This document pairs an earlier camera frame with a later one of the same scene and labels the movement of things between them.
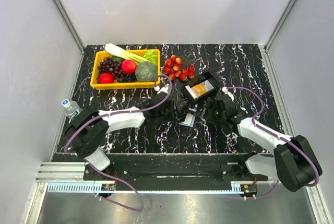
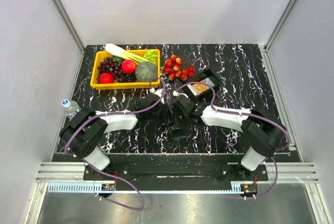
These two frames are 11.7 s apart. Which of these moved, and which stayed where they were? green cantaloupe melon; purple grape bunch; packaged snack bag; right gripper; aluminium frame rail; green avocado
Moved: packaged snack bag; right gripper
Stayed: aluminium frame rail; purple grape bunch; green cantaloupe melon; green avocado
